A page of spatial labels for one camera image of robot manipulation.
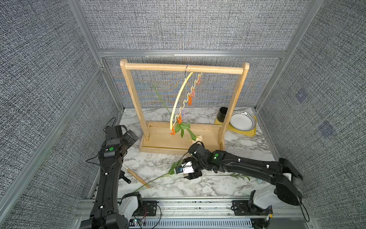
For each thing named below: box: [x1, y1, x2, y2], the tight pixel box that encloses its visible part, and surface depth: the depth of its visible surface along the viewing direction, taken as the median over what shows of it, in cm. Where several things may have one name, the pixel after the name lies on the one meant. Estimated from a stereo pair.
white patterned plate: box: [229, 110, 256, 132], surface depth 111 cm
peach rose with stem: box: [152, 83, 203, 143], surface depth 78 cm
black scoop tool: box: [118, 170, 132, 184], surface depth 85 cm
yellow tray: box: [214, 115, 257, 137], surface depth 105 cm
